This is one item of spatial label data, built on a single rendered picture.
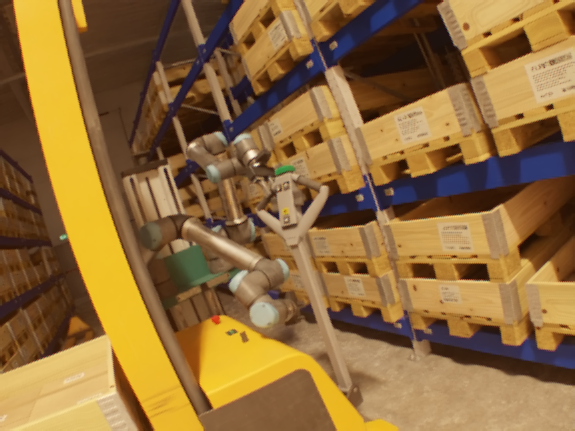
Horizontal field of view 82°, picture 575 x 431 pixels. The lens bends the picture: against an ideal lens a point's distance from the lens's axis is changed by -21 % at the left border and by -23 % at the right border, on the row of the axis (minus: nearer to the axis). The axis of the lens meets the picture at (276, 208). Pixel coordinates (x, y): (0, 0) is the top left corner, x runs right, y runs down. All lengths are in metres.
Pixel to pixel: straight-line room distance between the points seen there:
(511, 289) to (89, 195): 1.71
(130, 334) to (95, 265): 0.21
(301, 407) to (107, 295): 0.66
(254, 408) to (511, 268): 1.28
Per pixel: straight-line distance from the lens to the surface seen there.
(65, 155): 1.15
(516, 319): 2.01
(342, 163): 2.52
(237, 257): 1.60
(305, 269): 1.68
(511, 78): 1.63
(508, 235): 1.92
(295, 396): 1.27
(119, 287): 1.12
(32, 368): 1.97
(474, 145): 1.79
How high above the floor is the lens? 1.36
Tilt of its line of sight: 3 degrees down
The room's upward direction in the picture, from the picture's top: 20 degrees counter-clockwise
